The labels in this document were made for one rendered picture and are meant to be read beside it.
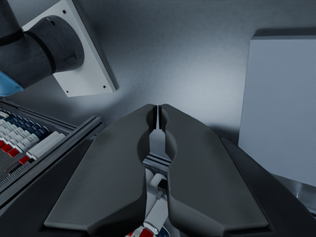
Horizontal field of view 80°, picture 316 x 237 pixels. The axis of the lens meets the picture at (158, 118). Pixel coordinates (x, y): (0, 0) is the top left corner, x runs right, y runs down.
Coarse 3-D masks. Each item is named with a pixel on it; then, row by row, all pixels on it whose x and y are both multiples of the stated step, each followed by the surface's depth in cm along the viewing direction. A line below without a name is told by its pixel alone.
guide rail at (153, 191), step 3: (147, 186) 61; (147, 189) 60; (150, 189) 60; (153, 189) 59; (150, 192) 59; (153, 192) 58; (156, 192) 58; (156, 195) 58; (162, 195) 57; (162, 198) 57; (165, 198) 56
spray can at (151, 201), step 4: (156, 176) 65; (160, 176) 64; (164, 176) 65; (152, 180) 64; (156, 180) 63; (160, 180) 63; (152, 184) 62; (156, 184) 62; (156, 188) 61; (148, 192) 60; (148, 196) 59; (152, 196) 60; (148, 200) 58; (152, 200) 59; (156, 200) 61; (148, 204) 58; (152, 204) 59; (148, 208) 58; (148, 212) 58; (144, 220) 57; (132, 232) 54
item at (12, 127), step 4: (20, 120) 113; (24, 120) 113; (28, 120) 114; (16, 124) 110; (20, 124) 111; (8, 128) 108; (12, 128) 109; (0, 132) 106; (4, 132) 106; (8, 132) 107; (0, 136) 104; (0, 140) 106
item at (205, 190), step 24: (168, 120) 10; (192, 120) 10; (168, 144) 9; (192, 144) 8; (216, 144) 8; (168, 168) 7; (192, 168) 7; (216, 168) 7; (168, 192) 7; (192, 192) 6; (216, 192) 6; (240, 192) 6; (168, 216) 7; (192, 216) 6; (216, 216) 5; (240, 216) 5; (264, 216) 5
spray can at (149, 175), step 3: (147, 168) 68; (147, 171) 67; (150, 171) 68; (147, 174) 66; (150, 174) 67; (153, 174) 68; (147, 177) 66; (150, 177) 67; (147, 180) 66; (150, 180) 67; (147, 183) 65
